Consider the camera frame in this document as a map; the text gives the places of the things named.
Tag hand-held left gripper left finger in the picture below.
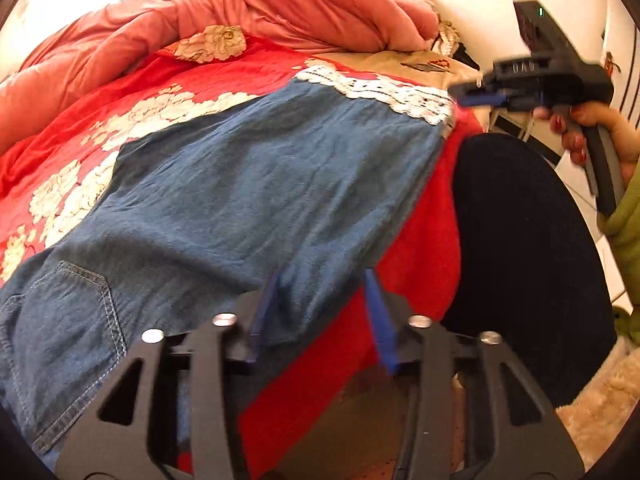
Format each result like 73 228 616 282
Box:
54 274 280 480

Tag red floral bed sheet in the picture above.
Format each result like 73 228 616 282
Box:
0 35 483 480

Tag beige fluffy rug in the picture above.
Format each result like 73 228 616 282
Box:
555 335 640 471

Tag tan patterned cloth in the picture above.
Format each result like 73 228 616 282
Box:
310 47 481 92

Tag coral pink quilt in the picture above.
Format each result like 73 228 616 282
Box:
0 0 441 156

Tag blue denim pants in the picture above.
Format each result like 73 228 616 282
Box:
0 62 458 461

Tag person's right hand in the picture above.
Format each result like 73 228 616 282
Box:
532 102 640 181

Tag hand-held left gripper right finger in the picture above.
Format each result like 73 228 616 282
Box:
364 269 586 480

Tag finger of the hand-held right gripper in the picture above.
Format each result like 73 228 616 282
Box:
447 75 507 108

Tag person's black trouser leg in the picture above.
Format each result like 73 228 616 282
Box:
440 132 618 408

